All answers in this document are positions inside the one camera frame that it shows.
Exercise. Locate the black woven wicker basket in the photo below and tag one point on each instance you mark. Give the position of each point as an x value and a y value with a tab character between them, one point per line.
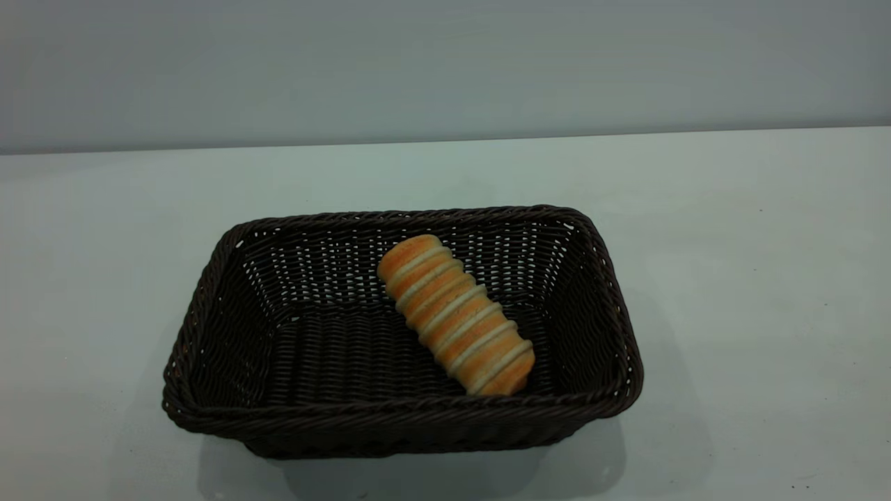
327	369

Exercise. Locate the striped orange bread roll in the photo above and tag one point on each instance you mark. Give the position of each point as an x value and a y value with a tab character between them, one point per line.
456	316

